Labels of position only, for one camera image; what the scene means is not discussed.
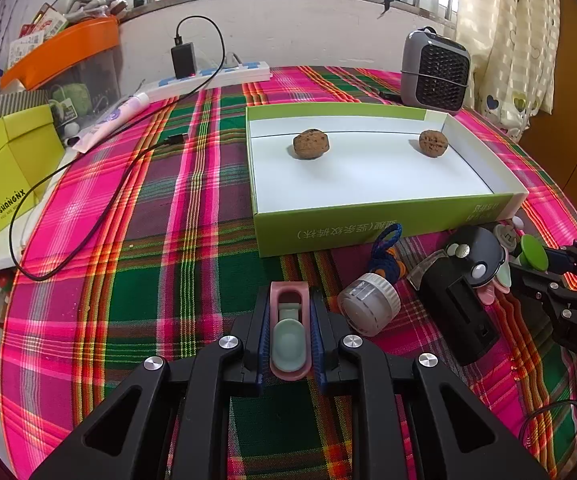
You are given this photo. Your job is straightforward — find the black charging cable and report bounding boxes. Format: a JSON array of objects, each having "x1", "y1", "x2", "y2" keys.
[{"x1": 9, "y1": 16, "x2": 226, "y2": 281}]

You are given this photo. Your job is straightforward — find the yellow-green cardboard box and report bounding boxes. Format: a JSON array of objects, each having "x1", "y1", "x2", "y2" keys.
[{"x1": 0, "y1": 104, "x2": 66, "y2": 266}]

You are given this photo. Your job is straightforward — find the pink and white tube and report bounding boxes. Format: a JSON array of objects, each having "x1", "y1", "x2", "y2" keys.
[{"x1": 72, "y1": 92, "x2": 149, "y2": 153}]

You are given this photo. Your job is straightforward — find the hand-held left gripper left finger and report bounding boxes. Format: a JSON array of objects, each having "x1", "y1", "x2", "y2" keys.
[{"x1": 31, "y1": 284, "x2": 275, "y2": 480}]

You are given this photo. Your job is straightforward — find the plaid tablecloth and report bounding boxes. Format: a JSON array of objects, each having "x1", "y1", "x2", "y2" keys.
[{"x1": 1, "y1": 65, "x2": 577, "y2": 480}]

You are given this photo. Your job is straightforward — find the green-topped white knob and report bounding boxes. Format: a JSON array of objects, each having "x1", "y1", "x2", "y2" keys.
[{"x1": 516, "y1": 235, "x2": 549, "y2": 272}]

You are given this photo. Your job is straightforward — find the pile of white plastic bags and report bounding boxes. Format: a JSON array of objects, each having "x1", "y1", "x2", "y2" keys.
[{"x1": 63, "y1": 0, "x2": 129, "y2": 23}]

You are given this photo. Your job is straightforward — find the printed paper packets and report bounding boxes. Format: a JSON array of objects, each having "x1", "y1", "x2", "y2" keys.
[{"x1": 7, "y1": 2, "x2": 69, "y2": 68}]

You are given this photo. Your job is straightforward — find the brown walnut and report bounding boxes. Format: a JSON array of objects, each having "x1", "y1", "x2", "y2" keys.
[
  {"x1": 293, "y1": 129, "x2": 331, "y2": 161},
  {"x1": 419, "y1": 130, "x2": 450, "y2": 158}
]

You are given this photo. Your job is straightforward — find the heart print curtain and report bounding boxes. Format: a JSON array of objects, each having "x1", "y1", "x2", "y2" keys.
[{"x1": 456, "y1": 0, "x2": 562, "y2": 143}]

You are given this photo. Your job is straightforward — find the black rectangular device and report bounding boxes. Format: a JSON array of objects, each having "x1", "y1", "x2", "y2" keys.
[{"x1": 409, "y1": 226, "x2": 507, "y2": 367}]

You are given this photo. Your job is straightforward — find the green and white shallow box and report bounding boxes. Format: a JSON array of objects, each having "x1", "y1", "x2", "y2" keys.
[{"x1": 245, "y1": 102, "x2": 530, "y2": 259}]

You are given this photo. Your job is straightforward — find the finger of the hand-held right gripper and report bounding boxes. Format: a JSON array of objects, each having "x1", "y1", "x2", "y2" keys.
[
  {"x1": 543, "y1": 239, "x2": 577, "y2": 291},
  {"x1": 509, "y1": 264, "x2": 577, "y2": 321}
]

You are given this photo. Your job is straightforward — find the thin black cable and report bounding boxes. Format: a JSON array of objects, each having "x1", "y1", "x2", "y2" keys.
[{"x1": 519, "y1": 399, "x2": 577, "y2": 442}]

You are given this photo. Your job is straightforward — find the white round jar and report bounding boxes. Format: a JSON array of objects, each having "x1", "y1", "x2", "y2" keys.
[{"x1": 337, "y1": 272, "x2": 402, "y2": 337}]

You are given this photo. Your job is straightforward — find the blue lanyard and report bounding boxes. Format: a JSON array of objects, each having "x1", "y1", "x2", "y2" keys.
[{"x1": 369, "y1": 224, "x2": 407, "y2": 283}]

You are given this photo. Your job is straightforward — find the small white round stand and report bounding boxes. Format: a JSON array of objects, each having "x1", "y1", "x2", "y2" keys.
[{"x1": 493, "y1": 217, "x2": 525, "y2": 253}]

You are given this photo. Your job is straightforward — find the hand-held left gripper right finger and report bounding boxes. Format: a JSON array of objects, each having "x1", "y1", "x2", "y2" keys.
[{"x1": 309, "y1": 287, "x2": 552, "y2": 480}]

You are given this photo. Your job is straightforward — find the grey desktop heater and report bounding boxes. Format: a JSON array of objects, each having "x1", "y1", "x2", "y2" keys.
[{"x1": 400, "y1": 29, "x2": 471, "y2": 111}]

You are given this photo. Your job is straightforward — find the green pouch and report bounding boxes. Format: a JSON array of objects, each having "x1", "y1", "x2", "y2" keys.
[{"x1": 51, "y1": 82, "x2": 89, "y2": 116}]

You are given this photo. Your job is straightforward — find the white power strip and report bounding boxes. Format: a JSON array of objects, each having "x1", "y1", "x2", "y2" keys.
[{"x1": 138, "y1": 60, "x2": 272, "y2": 103}]

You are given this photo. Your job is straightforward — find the clear bin with orange lid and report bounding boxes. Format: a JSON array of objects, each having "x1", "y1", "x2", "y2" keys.
[{"x1": 0, "y1": 16, "x2": 122, "y2": 126}]

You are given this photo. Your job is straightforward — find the black charger adapter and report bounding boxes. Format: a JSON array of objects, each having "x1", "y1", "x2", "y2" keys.
[{"x1": 170, "y1": 35, "x2": 196, "y2": 80}]

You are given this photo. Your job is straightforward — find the pink clip with grey pad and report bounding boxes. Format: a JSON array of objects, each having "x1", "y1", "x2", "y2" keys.
[
  {"x1": 479, "y1": 260, "x2": 513, "y2": 306},
  {"x1": 268, "y1": 282, "x2": 313, "y2": 382}
]

